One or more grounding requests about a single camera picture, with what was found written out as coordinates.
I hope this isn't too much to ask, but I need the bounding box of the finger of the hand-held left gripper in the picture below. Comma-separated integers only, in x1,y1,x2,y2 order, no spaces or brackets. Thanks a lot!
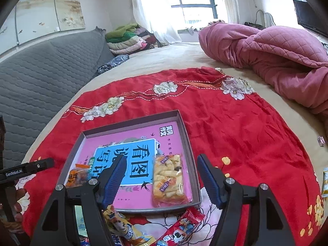
27,158,55,173

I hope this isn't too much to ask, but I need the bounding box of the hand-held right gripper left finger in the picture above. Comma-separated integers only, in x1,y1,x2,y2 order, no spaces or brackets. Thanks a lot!
27,155,129,246

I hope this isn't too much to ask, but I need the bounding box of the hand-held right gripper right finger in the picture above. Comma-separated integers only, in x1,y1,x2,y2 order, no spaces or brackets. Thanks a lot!
197,154,304,246

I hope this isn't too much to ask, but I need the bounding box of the yellow cartoon snack packet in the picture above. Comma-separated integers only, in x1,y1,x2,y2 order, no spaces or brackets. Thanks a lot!
102,204,157,246

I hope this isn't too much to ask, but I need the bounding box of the red cartoon snack packet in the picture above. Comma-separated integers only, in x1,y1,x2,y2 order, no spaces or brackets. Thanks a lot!
154,207,205,246

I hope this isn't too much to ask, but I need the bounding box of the grey cardboard box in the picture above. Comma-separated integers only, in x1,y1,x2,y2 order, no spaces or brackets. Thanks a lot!
55,110,203,214

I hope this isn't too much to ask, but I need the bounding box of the person's left hand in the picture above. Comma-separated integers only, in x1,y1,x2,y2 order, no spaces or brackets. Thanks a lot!
10,179,28,214

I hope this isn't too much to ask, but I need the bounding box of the orange candy packet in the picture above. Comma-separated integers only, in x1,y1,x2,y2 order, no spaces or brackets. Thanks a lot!
65,163,96,189

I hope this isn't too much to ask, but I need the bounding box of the clear yellow puffs packet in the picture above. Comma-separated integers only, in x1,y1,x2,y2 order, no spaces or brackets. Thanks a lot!
152,153,193,208

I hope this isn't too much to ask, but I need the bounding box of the red floral blanket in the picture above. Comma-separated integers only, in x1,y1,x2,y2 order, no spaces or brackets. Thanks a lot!
22,67,325,246

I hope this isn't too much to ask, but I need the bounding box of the grey quilted headboard cover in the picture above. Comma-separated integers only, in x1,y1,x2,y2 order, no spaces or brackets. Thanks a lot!
0,26,114,159

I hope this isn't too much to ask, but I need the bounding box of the small yellow packet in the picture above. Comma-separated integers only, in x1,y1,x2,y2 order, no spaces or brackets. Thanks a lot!
321,168,328,198

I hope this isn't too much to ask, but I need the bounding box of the blue patterned cloth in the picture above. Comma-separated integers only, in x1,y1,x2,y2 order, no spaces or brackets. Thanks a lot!
97,54,130,76

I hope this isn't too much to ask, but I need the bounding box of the beige bed sheet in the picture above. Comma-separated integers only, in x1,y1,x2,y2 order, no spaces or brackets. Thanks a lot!
24,41,328,185

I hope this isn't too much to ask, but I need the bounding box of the stack of folded clothes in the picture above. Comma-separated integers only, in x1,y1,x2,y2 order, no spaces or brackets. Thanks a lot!
105,23,159,55

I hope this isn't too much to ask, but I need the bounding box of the pink quilt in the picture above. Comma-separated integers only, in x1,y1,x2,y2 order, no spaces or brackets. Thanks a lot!
198,22,328,114

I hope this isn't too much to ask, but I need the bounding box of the white sheer curtain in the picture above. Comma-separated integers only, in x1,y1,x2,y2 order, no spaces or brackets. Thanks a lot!
129,0,182,47
215,0,240,25

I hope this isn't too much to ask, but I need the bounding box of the black television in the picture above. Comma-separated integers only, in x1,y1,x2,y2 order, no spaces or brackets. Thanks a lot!
293,0,328,38

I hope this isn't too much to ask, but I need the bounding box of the wall painting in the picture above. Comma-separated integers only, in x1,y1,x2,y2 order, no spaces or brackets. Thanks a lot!
0,0,86,54

